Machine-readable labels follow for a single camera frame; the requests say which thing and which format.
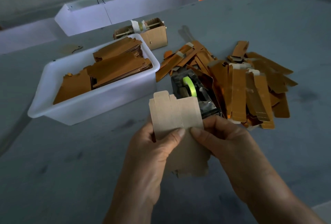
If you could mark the person's right hand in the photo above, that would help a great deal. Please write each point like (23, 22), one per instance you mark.
(238, 156)

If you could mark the person's left hand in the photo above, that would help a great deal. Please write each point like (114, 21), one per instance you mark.
(145, 167)

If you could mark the stack of beige blanks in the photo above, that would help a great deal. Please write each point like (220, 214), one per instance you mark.
(176, 113)

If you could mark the pile of gold boxes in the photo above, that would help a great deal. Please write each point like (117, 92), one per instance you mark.
(253, 89)

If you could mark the gold cartons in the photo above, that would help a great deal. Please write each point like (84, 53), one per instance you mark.
(121, 66)

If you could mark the person's right forearm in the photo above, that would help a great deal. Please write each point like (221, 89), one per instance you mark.
(282, 208)

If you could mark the person's left forearm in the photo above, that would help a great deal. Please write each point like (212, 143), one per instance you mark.
(129, 213)

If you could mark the black tape dispenser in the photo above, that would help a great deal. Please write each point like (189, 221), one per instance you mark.
(209, 107)

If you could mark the white plastic bin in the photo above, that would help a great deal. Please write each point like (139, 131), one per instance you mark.
(90, 106)

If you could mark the green tape roll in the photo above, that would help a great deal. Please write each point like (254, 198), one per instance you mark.
(190, 86)

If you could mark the small cardboard box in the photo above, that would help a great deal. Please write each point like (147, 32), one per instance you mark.
(158, 38)

